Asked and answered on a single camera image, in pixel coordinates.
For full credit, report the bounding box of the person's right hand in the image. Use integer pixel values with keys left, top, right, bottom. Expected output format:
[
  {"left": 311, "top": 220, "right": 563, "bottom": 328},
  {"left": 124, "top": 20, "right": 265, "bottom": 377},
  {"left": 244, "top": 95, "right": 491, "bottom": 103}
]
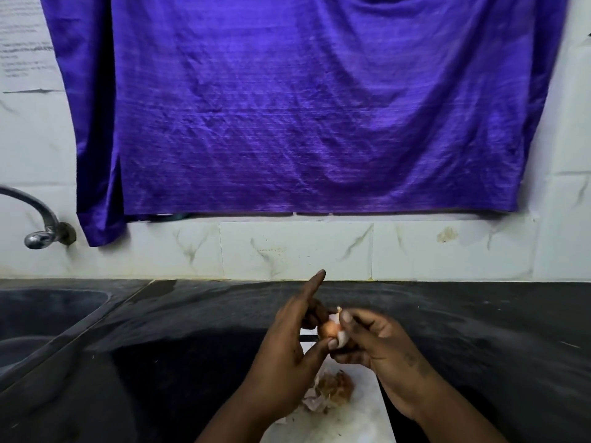
[{"left": 328, "top": 308, "right": 437, "bottom": 420}]

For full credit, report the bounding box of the person's left hand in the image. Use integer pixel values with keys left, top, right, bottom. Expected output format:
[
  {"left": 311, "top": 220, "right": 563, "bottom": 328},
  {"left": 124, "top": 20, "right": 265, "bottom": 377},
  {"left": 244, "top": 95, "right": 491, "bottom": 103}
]
[{"left": 239, "top": 269, "right": 334, "bottom": 418}]

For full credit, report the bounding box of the small brown onion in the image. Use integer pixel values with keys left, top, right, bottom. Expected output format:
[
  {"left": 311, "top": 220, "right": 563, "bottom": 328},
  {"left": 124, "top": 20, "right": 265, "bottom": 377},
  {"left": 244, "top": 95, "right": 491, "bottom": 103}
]
[{"left": 318, "top": 306, "right": 352, "bottom": 349}]

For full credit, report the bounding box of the pile of onion peels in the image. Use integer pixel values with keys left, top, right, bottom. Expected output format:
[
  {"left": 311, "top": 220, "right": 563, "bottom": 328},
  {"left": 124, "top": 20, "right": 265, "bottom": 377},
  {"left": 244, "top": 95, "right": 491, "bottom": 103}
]
[{"left": 300, "top": 369, "right": 355, "bottom": 415}]

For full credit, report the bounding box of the person's left forearm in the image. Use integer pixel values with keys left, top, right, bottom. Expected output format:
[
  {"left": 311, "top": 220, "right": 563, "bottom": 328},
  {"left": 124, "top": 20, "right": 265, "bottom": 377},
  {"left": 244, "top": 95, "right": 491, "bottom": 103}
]
[{"left": 196, "top": 396, "right": 278, "bottom": 443}]

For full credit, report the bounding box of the person's right forearm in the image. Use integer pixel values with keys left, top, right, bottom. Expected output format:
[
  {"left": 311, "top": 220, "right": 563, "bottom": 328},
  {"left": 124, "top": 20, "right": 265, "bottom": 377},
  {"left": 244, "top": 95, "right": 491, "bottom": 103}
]
[{"left": 413, "top": 382, "right": 509, "bottom": 443}]

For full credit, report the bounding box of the black stone countertop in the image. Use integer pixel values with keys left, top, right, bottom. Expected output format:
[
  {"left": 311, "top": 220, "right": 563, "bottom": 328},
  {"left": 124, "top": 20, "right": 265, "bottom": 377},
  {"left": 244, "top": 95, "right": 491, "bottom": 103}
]
[{"left": 0, "top": 277, "right": 591, "bottom": 443}]

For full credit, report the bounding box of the white marble cutting board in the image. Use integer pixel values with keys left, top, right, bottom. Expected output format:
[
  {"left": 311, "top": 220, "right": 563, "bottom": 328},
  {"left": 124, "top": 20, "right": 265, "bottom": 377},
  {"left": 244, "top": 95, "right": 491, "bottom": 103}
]
[{"left": 260, "top": 334, "right": 397, "bottom": 443}]

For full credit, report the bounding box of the black kitchen sink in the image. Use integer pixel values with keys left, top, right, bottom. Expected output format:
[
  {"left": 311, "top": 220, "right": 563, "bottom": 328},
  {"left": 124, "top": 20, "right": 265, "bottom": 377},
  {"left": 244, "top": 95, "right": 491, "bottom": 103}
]
[{"left": 0, "top": 288, "right": 111, "bottom": 379}]

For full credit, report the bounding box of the purple cloth curtain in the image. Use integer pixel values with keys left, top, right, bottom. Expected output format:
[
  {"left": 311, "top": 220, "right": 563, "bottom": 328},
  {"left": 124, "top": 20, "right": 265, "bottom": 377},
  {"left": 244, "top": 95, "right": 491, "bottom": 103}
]
[{"left": 39, "top": 0, "right": 569, "bottom": 247}]

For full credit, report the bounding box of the white printed paper notice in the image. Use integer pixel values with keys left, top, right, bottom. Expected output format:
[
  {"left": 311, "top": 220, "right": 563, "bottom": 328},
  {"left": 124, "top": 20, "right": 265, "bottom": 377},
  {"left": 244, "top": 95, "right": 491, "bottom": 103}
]
[{"left": 0, "top": 0, "right": 65, "bottom": 94}]

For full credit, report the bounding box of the chrome wall faucet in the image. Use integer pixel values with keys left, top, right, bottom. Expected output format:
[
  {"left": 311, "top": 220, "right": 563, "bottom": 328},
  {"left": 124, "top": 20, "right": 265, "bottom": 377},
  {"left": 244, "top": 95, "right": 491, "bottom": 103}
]
[{"left": 0, "top": 185, "right": 78, "bottom": 250}]

